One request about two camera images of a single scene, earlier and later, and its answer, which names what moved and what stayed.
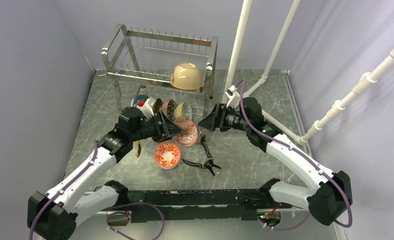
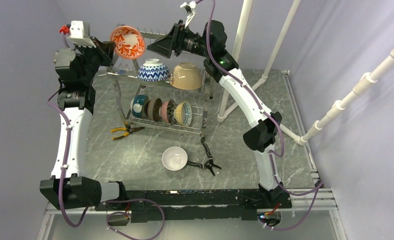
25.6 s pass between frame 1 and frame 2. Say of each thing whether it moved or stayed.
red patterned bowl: moved
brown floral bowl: stayed
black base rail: stayed
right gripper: moved
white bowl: stayed
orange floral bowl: moved
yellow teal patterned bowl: stayed
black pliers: stayed
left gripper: moved
